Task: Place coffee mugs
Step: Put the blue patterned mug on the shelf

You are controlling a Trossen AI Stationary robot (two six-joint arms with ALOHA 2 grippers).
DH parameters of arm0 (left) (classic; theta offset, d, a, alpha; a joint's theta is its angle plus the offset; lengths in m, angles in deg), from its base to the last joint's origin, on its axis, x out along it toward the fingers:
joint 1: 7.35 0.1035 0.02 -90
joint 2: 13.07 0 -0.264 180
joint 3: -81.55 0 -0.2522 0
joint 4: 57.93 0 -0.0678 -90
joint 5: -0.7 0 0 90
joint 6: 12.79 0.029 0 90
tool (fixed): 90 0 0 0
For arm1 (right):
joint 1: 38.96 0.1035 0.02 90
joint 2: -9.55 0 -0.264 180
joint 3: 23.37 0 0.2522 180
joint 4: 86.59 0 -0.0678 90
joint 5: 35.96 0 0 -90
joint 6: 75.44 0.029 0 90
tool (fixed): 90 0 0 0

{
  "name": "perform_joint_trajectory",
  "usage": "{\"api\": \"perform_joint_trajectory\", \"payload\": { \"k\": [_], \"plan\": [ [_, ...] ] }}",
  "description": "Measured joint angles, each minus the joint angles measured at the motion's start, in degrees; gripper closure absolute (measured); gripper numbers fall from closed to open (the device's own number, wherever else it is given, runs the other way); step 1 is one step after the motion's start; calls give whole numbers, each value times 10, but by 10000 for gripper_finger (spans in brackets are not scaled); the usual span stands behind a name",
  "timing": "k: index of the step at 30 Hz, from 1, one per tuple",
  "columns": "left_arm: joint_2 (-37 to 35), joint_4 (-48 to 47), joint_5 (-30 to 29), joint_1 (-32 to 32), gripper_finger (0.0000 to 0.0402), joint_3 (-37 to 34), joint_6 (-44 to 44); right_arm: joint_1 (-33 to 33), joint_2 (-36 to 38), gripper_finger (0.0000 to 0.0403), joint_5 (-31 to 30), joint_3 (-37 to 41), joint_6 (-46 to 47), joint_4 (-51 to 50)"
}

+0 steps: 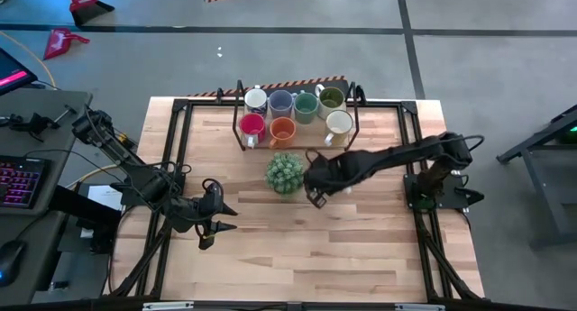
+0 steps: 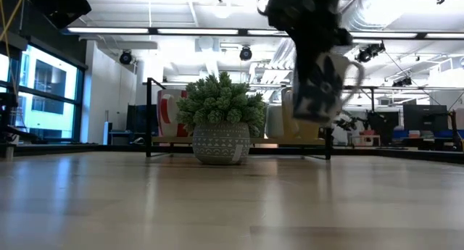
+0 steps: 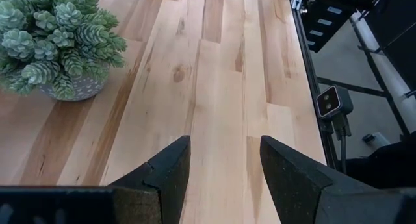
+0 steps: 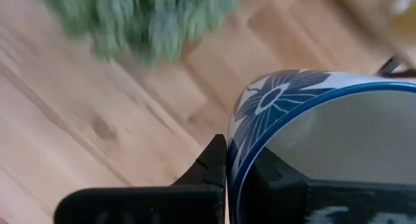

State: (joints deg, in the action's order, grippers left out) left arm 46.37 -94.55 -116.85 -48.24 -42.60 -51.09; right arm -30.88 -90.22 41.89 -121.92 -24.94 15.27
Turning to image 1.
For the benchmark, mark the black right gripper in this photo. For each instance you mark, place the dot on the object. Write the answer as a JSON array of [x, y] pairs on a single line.
[[329, 176]]

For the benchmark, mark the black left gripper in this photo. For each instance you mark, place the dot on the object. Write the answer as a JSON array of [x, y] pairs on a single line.
[[207, 212]]

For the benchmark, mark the yellow mug with white inside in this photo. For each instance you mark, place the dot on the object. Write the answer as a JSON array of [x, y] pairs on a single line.
[[338, 124]]

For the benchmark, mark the orange mug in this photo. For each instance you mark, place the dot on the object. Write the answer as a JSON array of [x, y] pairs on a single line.
[[282, 131]]

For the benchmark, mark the teal green mug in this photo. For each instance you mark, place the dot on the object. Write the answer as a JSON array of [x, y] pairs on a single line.
[[306, 107]]

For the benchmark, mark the lavender blue mug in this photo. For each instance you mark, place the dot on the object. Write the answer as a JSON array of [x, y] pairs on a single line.
[[281, 103]]

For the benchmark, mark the white patterned mug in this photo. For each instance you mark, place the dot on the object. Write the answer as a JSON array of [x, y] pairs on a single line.
[[255, 99]]

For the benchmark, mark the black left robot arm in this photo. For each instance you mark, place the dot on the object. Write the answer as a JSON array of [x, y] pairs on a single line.
[[144, 185]]

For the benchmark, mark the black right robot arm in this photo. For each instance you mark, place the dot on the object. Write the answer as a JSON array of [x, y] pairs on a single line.
[[405, 153]]

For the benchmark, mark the green artificial plant ball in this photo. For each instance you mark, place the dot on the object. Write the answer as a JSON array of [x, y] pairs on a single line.
[[284, 173]]

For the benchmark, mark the hazard-striped black platform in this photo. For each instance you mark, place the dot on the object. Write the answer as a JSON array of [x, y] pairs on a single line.
[[324, 88]]

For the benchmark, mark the white paper sheet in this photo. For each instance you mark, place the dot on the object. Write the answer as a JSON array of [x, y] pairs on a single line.
[[106, 198]]

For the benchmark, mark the grey desk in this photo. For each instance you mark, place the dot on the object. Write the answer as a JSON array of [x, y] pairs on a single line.
[[27, 221]]

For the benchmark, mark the black backlit keyboard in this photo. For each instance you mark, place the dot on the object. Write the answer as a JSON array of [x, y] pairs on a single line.
[[20, 182]]

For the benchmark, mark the black clamp tool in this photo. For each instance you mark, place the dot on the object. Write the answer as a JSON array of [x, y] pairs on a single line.
[[33, 121]]

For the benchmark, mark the black computer mouse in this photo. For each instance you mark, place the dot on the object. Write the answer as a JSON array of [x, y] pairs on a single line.
[[9, 261]]

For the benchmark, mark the black metal stand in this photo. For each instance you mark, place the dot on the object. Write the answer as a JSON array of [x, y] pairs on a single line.
[[563, 121]]

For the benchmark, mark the red dustpan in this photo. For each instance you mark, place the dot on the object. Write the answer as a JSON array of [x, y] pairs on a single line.
[[61, 40]]

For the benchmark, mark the red broom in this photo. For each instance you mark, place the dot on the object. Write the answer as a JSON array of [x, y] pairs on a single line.
[[85, 6]]

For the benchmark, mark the black tablet screen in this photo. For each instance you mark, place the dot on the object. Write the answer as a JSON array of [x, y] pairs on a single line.
[[11, 74]]

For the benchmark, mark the black aluminium table frame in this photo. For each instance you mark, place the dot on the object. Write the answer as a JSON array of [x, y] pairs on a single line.
[[383, 105]]

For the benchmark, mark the silver metal bracket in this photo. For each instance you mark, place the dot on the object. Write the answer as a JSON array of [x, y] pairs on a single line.
[[167, 307], [419, 307]]

